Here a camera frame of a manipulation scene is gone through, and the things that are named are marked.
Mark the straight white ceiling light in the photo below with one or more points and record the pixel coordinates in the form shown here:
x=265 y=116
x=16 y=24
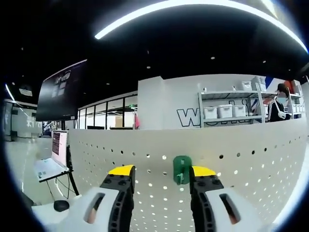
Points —
x=9 y=91

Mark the ceiling air conditioner vent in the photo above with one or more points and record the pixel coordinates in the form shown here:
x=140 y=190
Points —
x=25 y=91

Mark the black laptop stand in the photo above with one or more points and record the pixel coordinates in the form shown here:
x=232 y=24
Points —
x=73 y=181

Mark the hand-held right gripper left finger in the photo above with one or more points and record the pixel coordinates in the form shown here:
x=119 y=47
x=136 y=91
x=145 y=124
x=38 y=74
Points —
x=118 y=207

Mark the pink cloth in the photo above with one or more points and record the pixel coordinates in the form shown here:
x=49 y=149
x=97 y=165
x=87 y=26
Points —
x=137 y=120

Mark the brown cardboard box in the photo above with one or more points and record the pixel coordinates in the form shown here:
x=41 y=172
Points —
x=120 y=122

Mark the white perforated mounting plate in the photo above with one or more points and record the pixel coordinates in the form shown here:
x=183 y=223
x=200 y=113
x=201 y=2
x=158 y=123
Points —
x=241 y=140

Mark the curved white ceiling light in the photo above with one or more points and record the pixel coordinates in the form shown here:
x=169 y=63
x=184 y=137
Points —
x=103 y=32

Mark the red white blue banner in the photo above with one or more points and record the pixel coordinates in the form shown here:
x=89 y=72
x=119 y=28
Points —
x=269 y=81

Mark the silver laptop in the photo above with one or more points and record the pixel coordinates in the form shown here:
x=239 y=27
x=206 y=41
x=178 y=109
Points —
x=59 y=147

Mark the green hook assembly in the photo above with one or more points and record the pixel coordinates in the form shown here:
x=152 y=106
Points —
x=179 y=164

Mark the small white camera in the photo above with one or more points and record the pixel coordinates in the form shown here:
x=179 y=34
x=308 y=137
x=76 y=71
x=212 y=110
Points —
x=204 y=89

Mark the large black display screen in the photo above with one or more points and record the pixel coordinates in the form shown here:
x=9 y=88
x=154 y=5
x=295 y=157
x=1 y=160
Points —
x=60 y=96

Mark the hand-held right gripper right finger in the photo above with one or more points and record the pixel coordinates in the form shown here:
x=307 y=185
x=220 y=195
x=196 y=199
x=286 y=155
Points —
x=202 y=207

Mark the black computer mouse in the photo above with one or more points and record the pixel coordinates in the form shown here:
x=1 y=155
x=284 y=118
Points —
x=61 y=206

